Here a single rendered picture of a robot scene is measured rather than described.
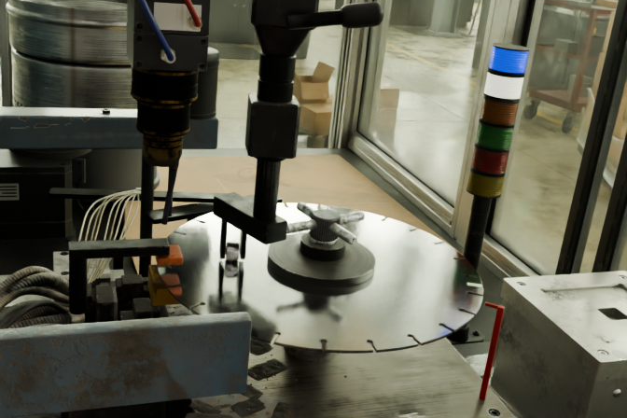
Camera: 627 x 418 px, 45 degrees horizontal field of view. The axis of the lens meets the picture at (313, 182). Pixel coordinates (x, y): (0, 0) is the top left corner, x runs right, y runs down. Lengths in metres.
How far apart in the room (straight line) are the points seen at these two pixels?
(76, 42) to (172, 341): 0.81
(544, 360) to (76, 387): 0.52
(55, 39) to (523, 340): 0.86
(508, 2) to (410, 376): 0.70
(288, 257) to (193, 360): 0.22
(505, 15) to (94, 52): 0.67
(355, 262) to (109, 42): 0.68
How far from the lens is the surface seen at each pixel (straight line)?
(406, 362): 0.82
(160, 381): 0.58
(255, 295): 0.70
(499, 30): 1.30
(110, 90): 1.31
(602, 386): 0.83
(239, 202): 0.73
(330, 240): 0.75
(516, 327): 0.92
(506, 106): 0.95
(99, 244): 0.72
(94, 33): 1.29
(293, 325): 0.66
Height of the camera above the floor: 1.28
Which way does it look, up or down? 19 degrees down
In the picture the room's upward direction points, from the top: 6 degrees clockwise
